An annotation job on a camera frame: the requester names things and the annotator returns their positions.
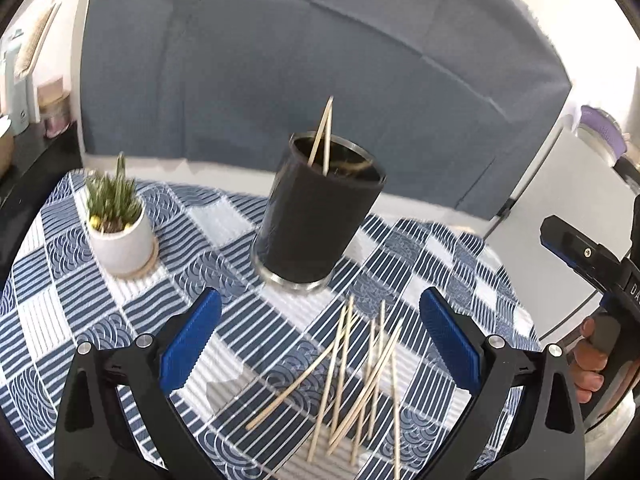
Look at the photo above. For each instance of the grey backdrop cloth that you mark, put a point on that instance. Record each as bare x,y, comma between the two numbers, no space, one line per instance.
453,97

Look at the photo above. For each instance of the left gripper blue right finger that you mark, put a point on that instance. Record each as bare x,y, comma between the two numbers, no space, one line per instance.
456,338

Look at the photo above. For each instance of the purple lidded pot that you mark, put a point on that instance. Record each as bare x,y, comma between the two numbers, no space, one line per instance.
601,132

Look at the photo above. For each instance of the person's right hand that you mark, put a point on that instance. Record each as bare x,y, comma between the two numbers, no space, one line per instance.
588,363

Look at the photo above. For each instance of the pink cosmetic jar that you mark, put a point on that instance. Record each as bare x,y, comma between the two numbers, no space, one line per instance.
54,107

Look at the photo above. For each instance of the blue patterned tablecloth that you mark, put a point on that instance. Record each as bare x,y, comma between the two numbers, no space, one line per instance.
252,398

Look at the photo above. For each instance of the small succulent in white pot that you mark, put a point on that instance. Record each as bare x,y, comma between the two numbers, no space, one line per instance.
119,228

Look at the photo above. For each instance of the wooden hairbrush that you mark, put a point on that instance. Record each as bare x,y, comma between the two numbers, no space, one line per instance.
27,57

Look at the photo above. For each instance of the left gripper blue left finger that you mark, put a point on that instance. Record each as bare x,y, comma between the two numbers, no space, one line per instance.
183,338

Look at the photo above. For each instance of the black cylindrical utensil holder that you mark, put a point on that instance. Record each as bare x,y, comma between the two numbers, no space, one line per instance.
312,214

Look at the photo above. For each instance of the white refrigerator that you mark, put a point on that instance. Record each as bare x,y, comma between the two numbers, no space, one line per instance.
570,220

